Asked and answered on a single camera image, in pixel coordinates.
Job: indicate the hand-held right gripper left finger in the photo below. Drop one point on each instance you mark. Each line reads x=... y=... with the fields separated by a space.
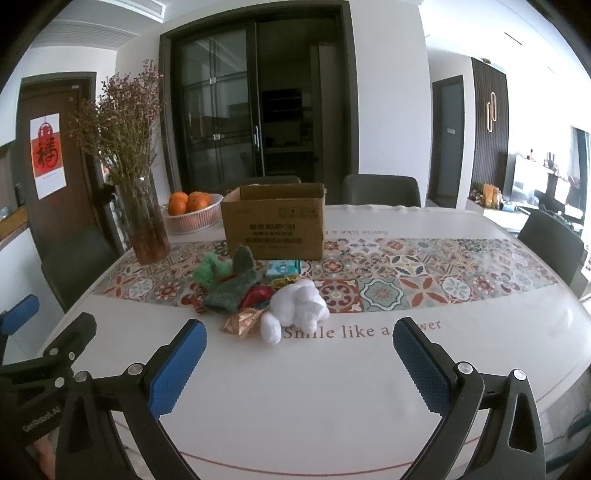
x=178 y=369

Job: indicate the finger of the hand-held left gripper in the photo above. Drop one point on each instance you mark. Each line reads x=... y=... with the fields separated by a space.
x=74 y=334
x=21 y=310

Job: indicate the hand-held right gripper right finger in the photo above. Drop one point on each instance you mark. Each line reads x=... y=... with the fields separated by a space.
x=422 y=369

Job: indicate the bright green plush toy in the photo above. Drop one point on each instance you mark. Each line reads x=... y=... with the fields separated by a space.
x=210 y=270

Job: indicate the red soft packet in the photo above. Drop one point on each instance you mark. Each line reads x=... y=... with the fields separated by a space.
x=254 y=297

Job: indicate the white plush toy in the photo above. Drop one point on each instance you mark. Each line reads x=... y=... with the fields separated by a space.
x=298 y=307

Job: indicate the yellow patterned pouch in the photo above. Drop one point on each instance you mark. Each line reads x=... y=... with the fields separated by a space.
x=284 y=283

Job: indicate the teal tissue pack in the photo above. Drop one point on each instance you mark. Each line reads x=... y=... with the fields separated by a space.
x=283 y=268

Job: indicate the brown cardboard box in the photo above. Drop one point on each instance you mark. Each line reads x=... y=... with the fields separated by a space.
x=272 y=226

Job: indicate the grey dining chair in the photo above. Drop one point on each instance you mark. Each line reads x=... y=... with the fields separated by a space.
x=78 y=263
x=551 y=249
x=277 y=180
x=381 y=190

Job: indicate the rose gold foil packet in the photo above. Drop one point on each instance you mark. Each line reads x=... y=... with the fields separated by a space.
x=242 y=322

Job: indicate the white printed tablecloth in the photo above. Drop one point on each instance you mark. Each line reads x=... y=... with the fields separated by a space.
x=300 y=397

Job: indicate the clear glass vase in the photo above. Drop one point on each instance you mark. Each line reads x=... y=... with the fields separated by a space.
x=147 y=226

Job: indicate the white plastic fruit basket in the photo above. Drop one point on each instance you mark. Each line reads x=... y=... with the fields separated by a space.
x=196 y=220

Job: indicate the orange fruit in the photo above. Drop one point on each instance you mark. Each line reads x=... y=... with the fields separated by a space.
x=178 y=207
x=180 y=196
x=199 y=201

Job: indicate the brown wooden door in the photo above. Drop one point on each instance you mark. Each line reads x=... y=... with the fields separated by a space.
x=78 y=152

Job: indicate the white low cabinet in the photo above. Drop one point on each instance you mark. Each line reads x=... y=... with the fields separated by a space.
x=503 y=217

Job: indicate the orange paper bag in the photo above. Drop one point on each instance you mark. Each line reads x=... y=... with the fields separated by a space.
x=490 y=194

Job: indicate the dried pink flower bunch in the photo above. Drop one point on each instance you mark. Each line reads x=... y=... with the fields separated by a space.
x=124 y=120

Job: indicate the dark grey room door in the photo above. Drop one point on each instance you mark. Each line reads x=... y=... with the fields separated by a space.
x=449 y=143

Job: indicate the dark sliding glass door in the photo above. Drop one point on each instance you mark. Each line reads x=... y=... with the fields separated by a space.
x=221 y=106

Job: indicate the red and white wall poster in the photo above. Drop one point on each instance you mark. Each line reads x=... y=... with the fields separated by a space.
x=48 y=154

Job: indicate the dark slatted wall panel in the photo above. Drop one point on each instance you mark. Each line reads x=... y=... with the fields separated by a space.
x=501 y=152

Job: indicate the gold loop wall ornament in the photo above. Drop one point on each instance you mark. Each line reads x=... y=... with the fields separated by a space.
x=491 y=113

